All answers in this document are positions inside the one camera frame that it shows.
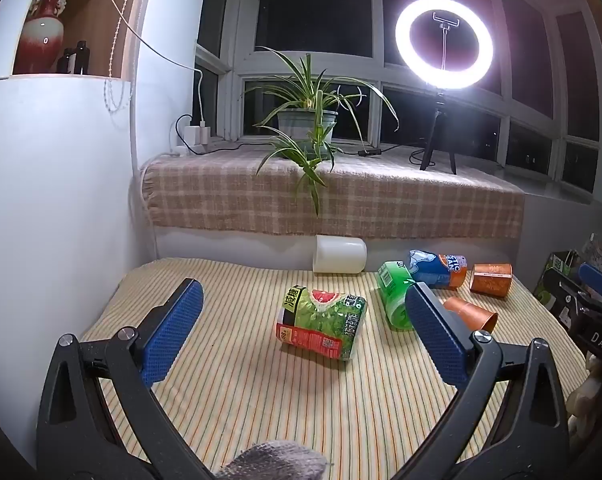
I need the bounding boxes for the green red printed cup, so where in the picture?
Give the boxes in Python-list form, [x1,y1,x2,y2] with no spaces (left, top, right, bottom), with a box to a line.
[274,284,368,363]

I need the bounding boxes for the striped mat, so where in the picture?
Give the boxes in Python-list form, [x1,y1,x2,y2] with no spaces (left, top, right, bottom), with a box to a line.
[78,257,589,480]

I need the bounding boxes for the grey knitted cloth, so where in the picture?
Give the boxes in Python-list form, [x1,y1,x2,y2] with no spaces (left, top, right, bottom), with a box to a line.
[212,441,329,480]

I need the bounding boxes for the green black box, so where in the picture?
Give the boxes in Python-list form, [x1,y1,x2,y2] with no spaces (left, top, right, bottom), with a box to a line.
[533,250,582,311]

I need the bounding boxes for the black cable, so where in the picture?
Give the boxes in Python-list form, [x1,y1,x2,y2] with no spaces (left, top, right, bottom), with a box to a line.
[175,114,399,157]

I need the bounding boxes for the ring light on tripod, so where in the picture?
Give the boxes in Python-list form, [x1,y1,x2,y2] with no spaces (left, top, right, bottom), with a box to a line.
[395,0,494,175]

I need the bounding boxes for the window frame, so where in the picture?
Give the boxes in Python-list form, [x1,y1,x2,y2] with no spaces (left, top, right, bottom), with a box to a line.
[196,0,602,207]

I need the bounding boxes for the slim orange cup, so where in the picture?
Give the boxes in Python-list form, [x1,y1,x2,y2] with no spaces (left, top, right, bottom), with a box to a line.
[443,296,498,333]

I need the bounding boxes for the white cup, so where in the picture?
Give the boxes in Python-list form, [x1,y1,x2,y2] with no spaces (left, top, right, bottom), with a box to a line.
[312,234,368,276]

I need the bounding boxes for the grey plant pot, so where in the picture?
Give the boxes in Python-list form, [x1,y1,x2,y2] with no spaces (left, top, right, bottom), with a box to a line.
[277,109,339,155]

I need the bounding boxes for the white cable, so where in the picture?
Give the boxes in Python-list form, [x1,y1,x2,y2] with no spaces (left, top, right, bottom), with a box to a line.
[96,0,206,123]

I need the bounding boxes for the person's right hand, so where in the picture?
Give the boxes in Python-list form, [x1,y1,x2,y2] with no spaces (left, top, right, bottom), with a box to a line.
[567,352,602,438]

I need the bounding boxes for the red white vase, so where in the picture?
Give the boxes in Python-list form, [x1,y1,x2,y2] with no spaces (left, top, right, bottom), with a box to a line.
[20,0,79,75]

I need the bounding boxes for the blue orange printed cup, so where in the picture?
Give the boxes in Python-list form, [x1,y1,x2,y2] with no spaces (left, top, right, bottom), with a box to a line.
[408,249,468,291]

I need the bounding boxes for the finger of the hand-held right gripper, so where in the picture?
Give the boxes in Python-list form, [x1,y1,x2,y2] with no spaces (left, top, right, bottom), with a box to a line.
[577,261,602,311]

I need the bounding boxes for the plain green cup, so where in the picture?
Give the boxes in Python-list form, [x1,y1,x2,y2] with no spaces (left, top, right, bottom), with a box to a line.
[375,260,423,332]

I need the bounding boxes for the checked cloth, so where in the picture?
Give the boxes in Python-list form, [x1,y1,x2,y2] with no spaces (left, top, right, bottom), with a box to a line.
[141,147,526,238]

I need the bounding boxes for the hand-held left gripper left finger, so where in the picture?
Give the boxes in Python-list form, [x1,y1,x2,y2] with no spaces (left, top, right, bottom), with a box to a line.
[35,278,217,480]

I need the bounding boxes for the white bead cord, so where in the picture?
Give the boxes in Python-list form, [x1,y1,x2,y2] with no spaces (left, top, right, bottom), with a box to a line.
[104,0,148,116]

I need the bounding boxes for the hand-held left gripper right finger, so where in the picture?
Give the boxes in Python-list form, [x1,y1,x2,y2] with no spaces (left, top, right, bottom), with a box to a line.
[391,281,572,480]

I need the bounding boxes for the wide orange cup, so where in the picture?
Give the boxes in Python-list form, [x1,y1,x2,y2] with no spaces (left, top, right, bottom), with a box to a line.
[469,261,512,300]

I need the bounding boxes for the spider plant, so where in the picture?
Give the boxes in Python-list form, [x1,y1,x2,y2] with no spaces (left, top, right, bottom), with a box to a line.
[241,46,401,218]

